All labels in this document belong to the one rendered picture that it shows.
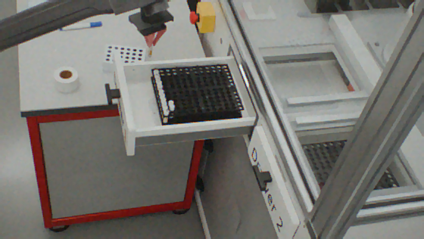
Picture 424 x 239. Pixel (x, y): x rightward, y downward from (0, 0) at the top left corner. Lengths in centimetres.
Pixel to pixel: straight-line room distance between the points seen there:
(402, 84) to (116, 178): 130
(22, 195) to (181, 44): 96
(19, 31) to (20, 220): 144
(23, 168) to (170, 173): 72
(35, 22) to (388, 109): 58
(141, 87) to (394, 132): 86
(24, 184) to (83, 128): 73
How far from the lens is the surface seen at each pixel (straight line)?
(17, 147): 253
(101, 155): 185
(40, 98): 166
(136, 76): 159
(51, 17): 92
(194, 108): 145
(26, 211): 233
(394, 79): 88
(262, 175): 133
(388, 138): 91
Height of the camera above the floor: 196
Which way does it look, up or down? 48 degrees down
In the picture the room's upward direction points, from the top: 12 degrees clockwise
